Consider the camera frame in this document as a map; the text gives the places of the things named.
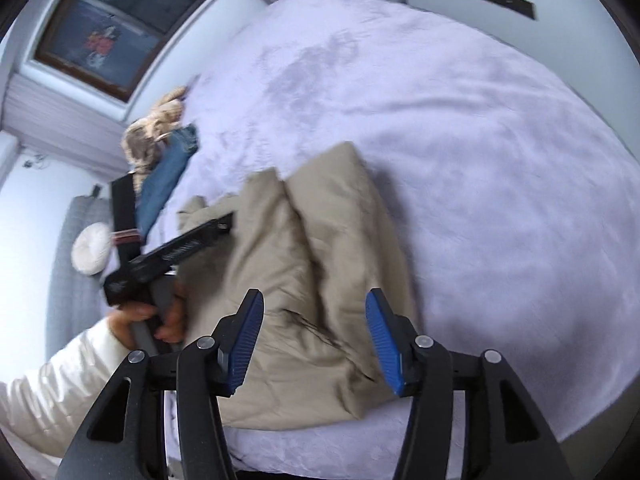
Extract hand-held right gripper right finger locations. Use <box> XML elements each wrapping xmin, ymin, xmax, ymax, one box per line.
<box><xmin>365</xmin><ymin>288</ymin><xmax>561</xmax><ymax>480</ymax></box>

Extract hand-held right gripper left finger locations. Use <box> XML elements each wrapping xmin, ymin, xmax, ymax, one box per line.
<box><xmin>57</xmin><ymin>289</ymin><xmax>265</xmax><ymax>480</ymax></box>

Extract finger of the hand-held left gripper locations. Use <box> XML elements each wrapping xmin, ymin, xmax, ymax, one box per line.
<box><xmin>197</xmin><ymin>211</ymin><xmax>236</xmax><ymax>242</ymax></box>

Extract beige puffer jacket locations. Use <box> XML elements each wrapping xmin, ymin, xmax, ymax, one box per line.
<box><xmin>175</xmin><ymin>141</ymin><xmax>426</xmax><ymax>433</ymax></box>

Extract person's left forearm white sleeve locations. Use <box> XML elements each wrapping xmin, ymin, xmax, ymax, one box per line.
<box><xmin>0</xmin><ymin>317</ymin><xmax>131</xmax><ymax>461</ymax></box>

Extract person's left hand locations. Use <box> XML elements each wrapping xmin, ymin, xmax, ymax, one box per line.
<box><xmin>107</xmin><ymin>282</ymin><xmax>188</xmax><ymax>348</ymax></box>

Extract blue jeans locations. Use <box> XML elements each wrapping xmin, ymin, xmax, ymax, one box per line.
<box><xmin>134</xmin><ymin>124</ymin><xmax>200</xmax><ymax>241</ymax></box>

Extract white round pillow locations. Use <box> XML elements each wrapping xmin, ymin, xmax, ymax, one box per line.
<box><xmin>71</xmin><ymin>223</ymin><xmax>113</xmax><ymax>276</ymax></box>

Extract grey armchair with white cushion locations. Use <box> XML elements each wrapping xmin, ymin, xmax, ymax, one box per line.
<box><xmin>47</xmin><ymin>192</ymin><xmax>126</xmax><ymax>361</ymax></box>

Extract tan striped garment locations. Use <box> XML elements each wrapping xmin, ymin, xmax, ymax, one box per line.
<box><xmin>121</xmin><ymin>86</ymin><xmax>191</xmax><ymax>173</ymax></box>

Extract wooden framed window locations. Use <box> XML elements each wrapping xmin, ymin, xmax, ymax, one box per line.
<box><xmin>32</xmin><ymin>0</ymin><xmax>236</xmax><ymax>106</ymax></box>

